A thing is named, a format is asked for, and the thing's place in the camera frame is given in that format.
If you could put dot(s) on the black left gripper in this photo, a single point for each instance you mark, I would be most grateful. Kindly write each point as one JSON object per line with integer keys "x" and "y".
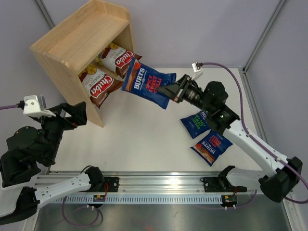
{"x": 78, "y": 112}

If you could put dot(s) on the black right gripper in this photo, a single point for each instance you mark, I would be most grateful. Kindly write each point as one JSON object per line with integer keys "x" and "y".
{"x": 172, "y": 90}

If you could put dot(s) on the brown Chuba cassava chips bag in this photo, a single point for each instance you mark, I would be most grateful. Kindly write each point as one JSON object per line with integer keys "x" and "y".
{"x": 98, "y": 84}

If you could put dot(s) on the blue Burts spicy chilli bag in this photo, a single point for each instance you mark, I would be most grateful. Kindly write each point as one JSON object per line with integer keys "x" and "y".
{"x": 143, "y": 81}

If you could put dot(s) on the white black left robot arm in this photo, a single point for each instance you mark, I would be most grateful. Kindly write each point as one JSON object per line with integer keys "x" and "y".
{"x": 27, "y": 148}

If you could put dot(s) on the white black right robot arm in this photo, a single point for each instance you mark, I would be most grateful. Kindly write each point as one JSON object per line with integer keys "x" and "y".
{"x": 279, "y": 174}

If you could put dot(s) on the light wooden shelf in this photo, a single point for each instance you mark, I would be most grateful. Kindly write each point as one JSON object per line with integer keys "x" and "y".
{"x": 74, "y": 43}

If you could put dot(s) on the blue Burts sea salt bag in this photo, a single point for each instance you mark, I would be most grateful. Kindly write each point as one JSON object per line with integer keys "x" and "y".
{"x": 196, "y": 124}

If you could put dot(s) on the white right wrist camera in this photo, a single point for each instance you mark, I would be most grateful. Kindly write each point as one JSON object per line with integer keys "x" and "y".
{"x": 197, "y": 68}

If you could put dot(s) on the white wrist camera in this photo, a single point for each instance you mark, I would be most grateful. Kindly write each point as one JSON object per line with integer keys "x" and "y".
{"x": 197, "y": 68}
{"x": 36, "y": 107}

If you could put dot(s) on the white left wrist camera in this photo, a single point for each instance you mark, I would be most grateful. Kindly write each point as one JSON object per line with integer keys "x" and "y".
{"x": 36, "y": 107}

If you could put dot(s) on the aluminium frame post right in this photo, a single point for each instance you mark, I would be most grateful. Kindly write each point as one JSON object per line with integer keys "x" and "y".
{"x": 265, "y": 33}

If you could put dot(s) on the aluminium mounting rail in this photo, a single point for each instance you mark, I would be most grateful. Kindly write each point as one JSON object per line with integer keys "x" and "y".
{"x": 156, "y": 181}

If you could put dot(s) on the white slotted cable duct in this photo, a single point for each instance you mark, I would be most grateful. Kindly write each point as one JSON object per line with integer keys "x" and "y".
{"x": 168, "y": 199}

